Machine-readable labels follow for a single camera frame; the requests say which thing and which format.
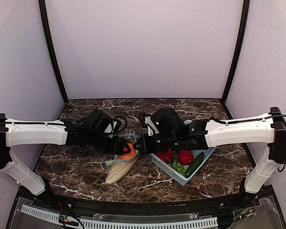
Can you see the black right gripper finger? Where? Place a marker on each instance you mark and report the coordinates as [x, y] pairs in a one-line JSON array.
[[141, 149], [140, 143]]

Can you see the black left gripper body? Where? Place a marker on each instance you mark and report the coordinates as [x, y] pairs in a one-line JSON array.
[[120, 145]]

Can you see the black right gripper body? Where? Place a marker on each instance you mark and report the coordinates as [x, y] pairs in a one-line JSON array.
[[144, 143]]

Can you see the orange fruit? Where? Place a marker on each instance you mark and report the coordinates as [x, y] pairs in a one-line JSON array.
[[128, 155]]

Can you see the red tomato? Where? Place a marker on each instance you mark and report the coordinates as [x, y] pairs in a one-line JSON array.
[[166, 156]]

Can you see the clear zip top bag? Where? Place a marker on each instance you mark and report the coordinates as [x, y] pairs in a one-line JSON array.
[[131, 138]]

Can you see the white radish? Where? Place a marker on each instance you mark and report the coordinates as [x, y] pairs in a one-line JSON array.
[[118, 170]]

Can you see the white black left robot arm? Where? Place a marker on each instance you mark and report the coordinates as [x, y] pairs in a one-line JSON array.
[[98, 130]]

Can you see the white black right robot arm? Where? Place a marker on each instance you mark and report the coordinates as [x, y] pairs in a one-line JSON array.
[[166, 130]]

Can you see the green grapes bunch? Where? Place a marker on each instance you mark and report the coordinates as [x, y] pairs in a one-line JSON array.
[[176, 165]]

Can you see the dark red round fruit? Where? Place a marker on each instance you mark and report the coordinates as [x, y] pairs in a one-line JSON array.
[[185, 157]]

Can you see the light blue plastic basket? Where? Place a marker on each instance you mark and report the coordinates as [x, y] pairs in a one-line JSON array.
[[190, 137]]

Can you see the green cucumber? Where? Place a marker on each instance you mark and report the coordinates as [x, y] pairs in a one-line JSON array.
[[196, 163]]

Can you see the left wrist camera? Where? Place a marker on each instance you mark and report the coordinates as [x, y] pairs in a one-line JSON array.
[[117, 125]]

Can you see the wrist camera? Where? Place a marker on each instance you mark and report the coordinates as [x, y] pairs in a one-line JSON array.
[[146, 122], [117, 125]]

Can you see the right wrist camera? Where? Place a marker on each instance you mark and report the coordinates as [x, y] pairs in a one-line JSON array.
[[146, 122]]

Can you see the white slotted cable duct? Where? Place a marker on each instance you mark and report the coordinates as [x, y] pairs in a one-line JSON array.
[[106, 221]]

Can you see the black front rail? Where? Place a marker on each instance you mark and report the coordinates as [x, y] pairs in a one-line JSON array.
[[221, 206]]

